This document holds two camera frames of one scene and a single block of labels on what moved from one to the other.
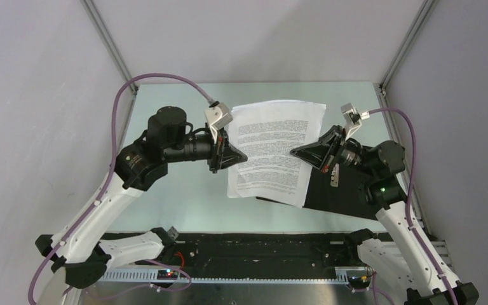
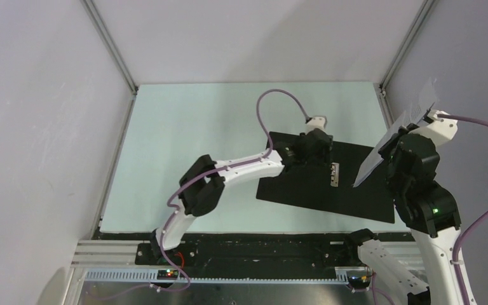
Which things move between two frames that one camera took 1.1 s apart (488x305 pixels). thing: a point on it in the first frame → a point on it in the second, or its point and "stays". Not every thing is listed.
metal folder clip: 335,176 stays
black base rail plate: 258,251 stays
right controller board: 359,283 stays
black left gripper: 222,154 → 325,158
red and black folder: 342,190 stays
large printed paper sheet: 267,133 → 414,114
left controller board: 168,274 stays
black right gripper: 325,153 → 384,150
